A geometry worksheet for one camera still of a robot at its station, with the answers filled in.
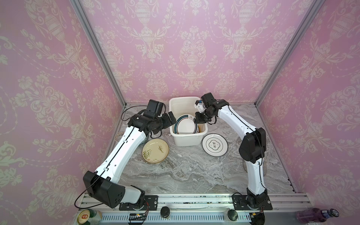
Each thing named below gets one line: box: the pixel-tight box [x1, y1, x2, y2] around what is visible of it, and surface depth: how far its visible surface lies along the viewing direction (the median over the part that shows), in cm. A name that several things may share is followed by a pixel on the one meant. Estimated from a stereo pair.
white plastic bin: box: [169, 96, 209, 147], surface depth 96 cm
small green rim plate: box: [173, 114, 199, 135], surface depth 96 cm
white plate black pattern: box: [201, 133, 229, 158], surface depth 97 cm
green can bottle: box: [77, 208, 103, 225], surface depth 64 cm
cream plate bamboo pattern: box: [141, 138, 170, 164], surface depth 94 cm
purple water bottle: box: [295, 207, 340, 224], surface depth 60 cm
